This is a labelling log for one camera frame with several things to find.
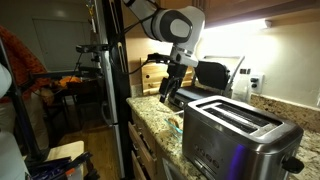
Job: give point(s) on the glass bowl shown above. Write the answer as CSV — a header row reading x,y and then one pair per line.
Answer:
x,y
173,129

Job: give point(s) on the wooden cutting board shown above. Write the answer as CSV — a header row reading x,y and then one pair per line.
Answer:
x,y
153,73

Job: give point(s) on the black panini grill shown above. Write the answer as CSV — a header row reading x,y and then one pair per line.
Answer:
x,y
211,78

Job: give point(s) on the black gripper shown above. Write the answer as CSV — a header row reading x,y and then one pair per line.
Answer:
x,y
176,74

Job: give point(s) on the wooden cabinet drawers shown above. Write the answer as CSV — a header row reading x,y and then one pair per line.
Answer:
x,y
145,144

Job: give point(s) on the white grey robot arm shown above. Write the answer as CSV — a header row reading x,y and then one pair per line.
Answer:
x,y
180,27

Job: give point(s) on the clear plastic bottle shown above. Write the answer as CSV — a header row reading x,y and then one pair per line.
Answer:
x,y
240,90

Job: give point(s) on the stainless steel toaster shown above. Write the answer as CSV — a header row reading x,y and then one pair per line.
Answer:
x,y
230,140

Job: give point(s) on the white wall outlet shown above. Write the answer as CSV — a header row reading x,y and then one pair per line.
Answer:
x,y
256,83

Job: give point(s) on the bread slice in bowl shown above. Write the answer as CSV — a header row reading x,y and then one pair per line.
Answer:
x,y
175,123

